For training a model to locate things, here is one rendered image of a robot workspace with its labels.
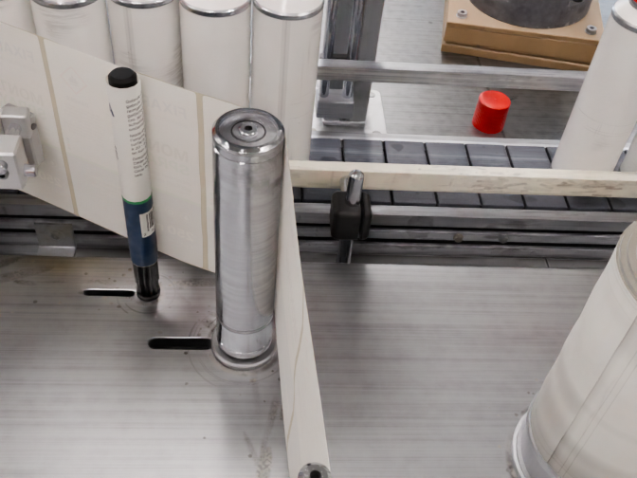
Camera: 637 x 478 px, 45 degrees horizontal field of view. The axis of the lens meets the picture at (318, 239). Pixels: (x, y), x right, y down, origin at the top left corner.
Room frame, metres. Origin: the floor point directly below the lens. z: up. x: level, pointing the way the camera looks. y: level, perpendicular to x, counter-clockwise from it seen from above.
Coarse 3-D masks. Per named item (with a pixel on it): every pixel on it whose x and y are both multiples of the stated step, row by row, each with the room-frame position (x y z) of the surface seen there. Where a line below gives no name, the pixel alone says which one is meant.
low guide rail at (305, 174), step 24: (312, 168) 0.46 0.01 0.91; (336, 168) 0.47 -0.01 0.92; (360, 168) 0.47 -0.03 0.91; (384, 168) 0.48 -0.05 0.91; (408, 168) 0.48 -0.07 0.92; (432, 168) 0.48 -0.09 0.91; (456, 168) 0.49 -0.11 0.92; (480, 168) 0.49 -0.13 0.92; (504, 168) 0.49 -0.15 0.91; (456, 192) 0.48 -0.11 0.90; (480, 192) 0.48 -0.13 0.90; (504, 192) 0.48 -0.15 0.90; (528, 192) 0.49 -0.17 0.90; (552, 192) 0.49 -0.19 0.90; (576, 192) 0.49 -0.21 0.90; (600, 192) 0.49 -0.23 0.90; (624, 192) 0.50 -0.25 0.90
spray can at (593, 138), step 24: (624, 0) 0.54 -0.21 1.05; (624, 24) 0.52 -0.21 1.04; (600, 48) 0.54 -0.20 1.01; (624, 48) 0.52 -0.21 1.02; (600, 72) 0.53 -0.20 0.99; (624, 72) 0.51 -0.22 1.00; (600, 96) 0.52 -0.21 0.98; (624, 96) 0.51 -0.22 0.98; (576, 120) 0.53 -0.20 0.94; (600, 120) 0.52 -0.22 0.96; (624, 120) 0.51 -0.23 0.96; (576, 144) 0.52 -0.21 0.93; (600, 144) 0.51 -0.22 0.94; (624, 144) 0.52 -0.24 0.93; (552, 168) 0.54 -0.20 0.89; (576, 168) 0.52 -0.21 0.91; (600, 168) 0.51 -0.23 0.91
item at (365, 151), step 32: (320, 160) 0.52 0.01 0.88; (352, 160) 0.52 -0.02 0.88; (384, 160) 0.53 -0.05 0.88; (416, 160) 0.53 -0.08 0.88; (448, 160) 0.54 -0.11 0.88; (480, 160) 0.54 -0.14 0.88; (512, 160) 0.55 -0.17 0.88; (544, 160) 0.55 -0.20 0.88; (0, 192) 0.43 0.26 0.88; (320, 192) 0.48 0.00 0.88; (384, 192) 0.49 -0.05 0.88; (416, 192) 0.49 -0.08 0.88; (448, 192) 0.50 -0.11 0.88
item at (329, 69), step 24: (336, 72) 0.54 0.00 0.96; (360, 72) 0.54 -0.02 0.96; (384, 72) 0.55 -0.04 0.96; (408, 72) 0.55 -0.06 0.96; (432, 72) 0.55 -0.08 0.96; (456, 72) 0.55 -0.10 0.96; (480, 72) 0.56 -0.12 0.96; (504, 72) 0.56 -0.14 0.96; (528, 72) 0.57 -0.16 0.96; (552, 72) 0.57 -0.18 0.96; (576, 72) 0.58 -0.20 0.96
